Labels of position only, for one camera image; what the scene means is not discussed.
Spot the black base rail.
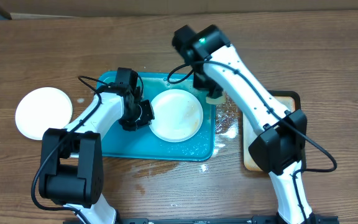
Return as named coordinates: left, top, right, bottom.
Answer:
left=63, top=215, right=340, bottom=224

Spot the white plate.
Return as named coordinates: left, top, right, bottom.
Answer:
left=150, top=89, right=203, bottom=142
left=15, top=87, right=73, bottom=140

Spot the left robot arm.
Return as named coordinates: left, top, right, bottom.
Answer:
left=31, top=82, right=154, bottom=223

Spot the green yellow sponge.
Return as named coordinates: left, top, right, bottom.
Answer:
left=206, top=95, right=226, bottom=105

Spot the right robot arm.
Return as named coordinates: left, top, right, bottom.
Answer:
left=172, top=25, right=317, bottom=223

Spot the black tray with soapy water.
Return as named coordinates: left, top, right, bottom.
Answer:
left=242, top=90, right=301, bottom=172

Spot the white plate front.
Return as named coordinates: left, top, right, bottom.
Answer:
left=150, top=89, right=203, bottom=142

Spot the teal plastic tray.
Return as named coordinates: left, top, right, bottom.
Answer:
left=102, top=72, right=216, bottom=161

